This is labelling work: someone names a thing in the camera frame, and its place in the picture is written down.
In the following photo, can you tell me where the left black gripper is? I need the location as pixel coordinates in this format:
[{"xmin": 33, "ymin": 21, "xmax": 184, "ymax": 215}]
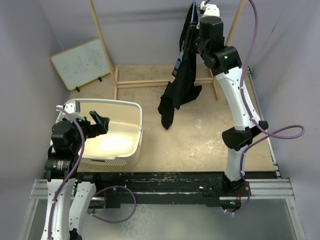
[{"xmin": 67, "ymin": 110, "xmax": 109, "ymax": 152}]

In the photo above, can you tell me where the black printed t shirt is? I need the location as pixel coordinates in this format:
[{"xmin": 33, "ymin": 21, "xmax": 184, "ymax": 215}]
[{"xmin": 157, "ymin": 5, "xmax": 202, "ymax": 130}]

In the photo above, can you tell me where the light blue wire hanger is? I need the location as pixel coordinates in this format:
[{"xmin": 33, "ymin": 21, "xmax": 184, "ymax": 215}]
[{"xmin": 190, "ymin": 0, "xmax": 198, "ymax": 23}]

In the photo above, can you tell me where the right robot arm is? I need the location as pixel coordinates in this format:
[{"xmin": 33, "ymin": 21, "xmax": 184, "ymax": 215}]
[{"xmin": 195, "ymin": 16, "xmax": 269, "ymax": 196}]

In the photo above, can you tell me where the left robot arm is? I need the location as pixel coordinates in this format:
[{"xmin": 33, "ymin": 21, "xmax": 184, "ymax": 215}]
[{"xmin": 41, "ymin": 106, "xmax": 110, "ymax": 240}]

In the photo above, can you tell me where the white plastic laundry basket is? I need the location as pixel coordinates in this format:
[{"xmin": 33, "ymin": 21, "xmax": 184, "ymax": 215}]
[{"xmin": 67, "ymin": 98, "xmax": 143, "ymax": 167}]

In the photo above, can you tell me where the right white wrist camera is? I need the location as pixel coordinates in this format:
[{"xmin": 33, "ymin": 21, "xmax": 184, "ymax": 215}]
[{"xmin": 199, "ymin": 0, "xmax": 220, "ymax": 18}]

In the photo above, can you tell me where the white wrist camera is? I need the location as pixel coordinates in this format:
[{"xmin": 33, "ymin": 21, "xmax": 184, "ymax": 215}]
[
  {"xmin": 199, "ymin": 0, "xmax": 220, "ymax": 18},
  {"xmin": 55, "ymin": 100, "xmax": 85, "ymax": 123}
]

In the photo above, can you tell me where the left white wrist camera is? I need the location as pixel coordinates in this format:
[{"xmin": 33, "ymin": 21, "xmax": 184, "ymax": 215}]
[{"xmin": 55, "ymin": 100, "xmax": 85, "ymax": 123}]

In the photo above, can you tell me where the wooden clothes rack frame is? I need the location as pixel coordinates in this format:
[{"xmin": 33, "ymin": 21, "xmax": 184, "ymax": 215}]
[{"xmin": 88, "ymin": 0, "xmax": 246, "ymax": 100}]

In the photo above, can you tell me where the small whiteboard with wooden frame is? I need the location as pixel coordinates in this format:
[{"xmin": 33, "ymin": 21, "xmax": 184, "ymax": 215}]
[{"xmin": 50, "ymin": 38, "xmax": 110, "ymax": 91}]

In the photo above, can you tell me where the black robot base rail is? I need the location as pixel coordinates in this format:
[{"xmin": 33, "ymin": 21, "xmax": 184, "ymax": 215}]
[{"xmin": 76, "ymin": 172, "xmax": 248, "ymax": 209}]

